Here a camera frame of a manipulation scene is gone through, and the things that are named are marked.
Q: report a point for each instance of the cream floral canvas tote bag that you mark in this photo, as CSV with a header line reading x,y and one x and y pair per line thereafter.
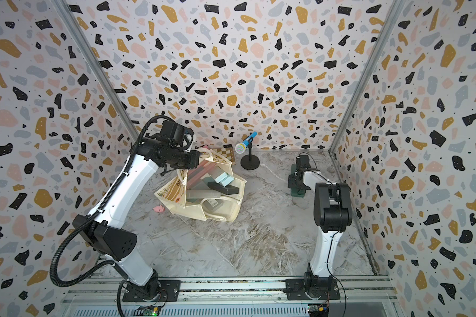
x,y
173,194

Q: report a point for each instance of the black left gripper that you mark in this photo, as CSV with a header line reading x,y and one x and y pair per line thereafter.
x,y
195,160

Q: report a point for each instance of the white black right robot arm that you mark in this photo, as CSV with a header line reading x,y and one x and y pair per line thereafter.
x,y
332,213

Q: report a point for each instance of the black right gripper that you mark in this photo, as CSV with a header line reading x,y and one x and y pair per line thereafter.
x,y
290,181

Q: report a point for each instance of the black pencil case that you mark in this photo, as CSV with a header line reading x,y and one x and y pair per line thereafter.
x,y
226,190

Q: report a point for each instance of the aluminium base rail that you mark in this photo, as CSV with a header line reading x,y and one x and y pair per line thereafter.
x,y
266,296

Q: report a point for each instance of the black microphone stand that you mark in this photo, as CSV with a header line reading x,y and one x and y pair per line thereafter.
x,y
250,161

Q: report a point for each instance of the wooden chess board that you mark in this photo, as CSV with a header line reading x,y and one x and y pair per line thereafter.
x,y
228,152

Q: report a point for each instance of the blue grey pencil case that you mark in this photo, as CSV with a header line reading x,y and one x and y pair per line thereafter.
x,y
211,176

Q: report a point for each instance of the dark green pencil case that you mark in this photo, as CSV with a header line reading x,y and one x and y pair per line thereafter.
x,y
298,192

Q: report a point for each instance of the translucent white pencil case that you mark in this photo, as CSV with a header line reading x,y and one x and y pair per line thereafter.
x,y
202,194

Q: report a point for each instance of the small pink pig toy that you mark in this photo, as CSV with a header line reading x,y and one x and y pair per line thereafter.
x,y
159,209

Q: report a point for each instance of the blue toy microphone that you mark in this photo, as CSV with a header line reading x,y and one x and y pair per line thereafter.
x,y
242,146

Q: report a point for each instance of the light teal pencil case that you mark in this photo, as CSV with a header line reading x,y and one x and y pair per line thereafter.
x,y
224,179

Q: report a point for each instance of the pink pencil case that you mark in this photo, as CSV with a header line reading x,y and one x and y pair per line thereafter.
x,y
198,174

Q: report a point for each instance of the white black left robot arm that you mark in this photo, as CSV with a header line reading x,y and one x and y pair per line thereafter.
x,y
161,144

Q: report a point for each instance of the grey barcoded pencil case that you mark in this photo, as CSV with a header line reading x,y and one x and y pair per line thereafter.
x,y
212,204

